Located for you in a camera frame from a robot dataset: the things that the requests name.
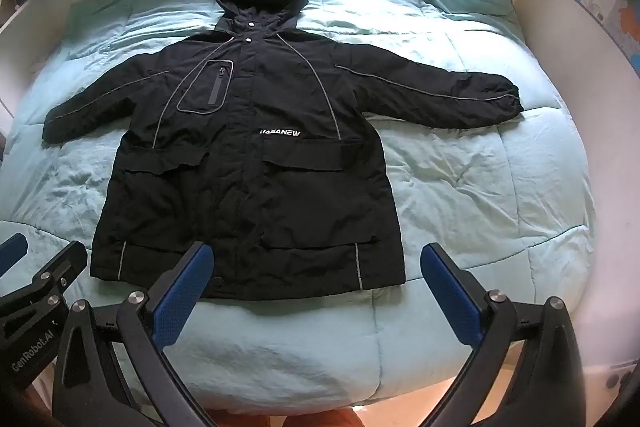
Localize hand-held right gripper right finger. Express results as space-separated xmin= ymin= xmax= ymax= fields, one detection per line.
xmin=421 ymin=243 xmax=585 ymax=427

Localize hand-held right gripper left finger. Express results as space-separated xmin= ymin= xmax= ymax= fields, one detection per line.
xmin=52 ymin=242 xmax=215 ymax=427

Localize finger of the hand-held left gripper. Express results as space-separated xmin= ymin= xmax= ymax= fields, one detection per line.
xmin=0 ymin=240 xmax=89 ymax=315
xmin=0 ymin=233 xmax=27 ymax=269

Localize black hooded jacket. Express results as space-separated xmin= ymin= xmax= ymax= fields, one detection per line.
xmin=42 ymin=0 xmax=524 ymax=302

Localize light blue comforter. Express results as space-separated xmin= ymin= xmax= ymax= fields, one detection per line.
xmin=0 ymin=0 xmax=596 ymax=413

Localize person's orange pants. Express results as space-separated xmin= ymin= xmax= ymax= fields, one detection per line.
xmin=205 ymin=407 xmax=381 ymax=427

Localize white box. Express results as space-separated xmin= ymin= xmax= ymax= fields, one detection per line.
xmin=597 ymin=361 xmax=637 ymax=403

